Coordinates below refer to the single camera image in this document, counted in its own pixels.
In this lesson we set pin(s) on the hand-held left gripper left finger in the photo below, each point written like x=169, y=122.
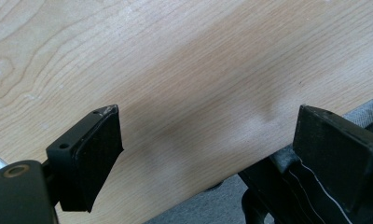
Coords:
x=88, y=161

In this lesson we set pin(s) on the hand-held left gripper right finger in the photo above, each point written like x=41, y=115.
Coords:
x=334, y=152

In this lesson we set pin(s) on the black metal frame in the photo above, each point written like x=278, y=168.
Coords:
x=264, y=183

